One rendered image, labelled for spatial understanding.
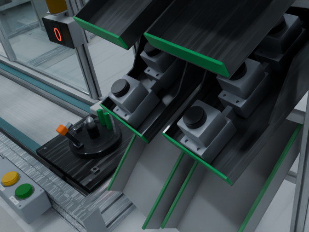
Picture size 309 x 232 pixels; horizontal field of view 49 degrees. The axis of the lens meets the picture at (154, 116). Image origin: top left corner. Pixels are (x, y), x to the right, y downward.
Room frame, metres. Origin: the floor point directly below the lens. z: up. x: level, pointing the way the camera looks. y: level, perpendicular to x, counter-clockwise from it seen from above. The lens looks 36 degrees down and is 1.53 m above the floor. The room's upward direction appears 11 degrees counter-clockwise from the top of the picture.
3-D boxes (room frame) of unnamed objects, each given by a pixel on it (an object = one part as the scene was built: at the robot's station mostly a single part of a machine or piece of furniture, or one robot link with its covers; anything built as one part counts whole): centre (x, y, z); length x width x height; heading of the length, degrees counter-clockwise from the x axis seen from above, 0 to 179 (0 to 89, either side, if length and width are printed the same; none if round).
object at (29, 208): (0.64, 0.38, 0.93); 0.21 x 0.07 x 0.06; 41
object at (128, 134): (0.71, 0.16, 0.96); 0.24 x 0.24 x 0.02; 41
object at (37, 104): (0.95, 0.34, 0.91); 0.84 x 0.28 x 0.10; 41
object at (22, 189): (0.58, 0.34, 0.96); 0.04 x 0.04 x 0.02
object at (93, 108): (0.85, 0.15, 0.97); 0.05 x 0.05 x 0.04; 41
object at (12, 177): (0.64, 0.38, 0.96); 0.04 x 0.04 x 0.02
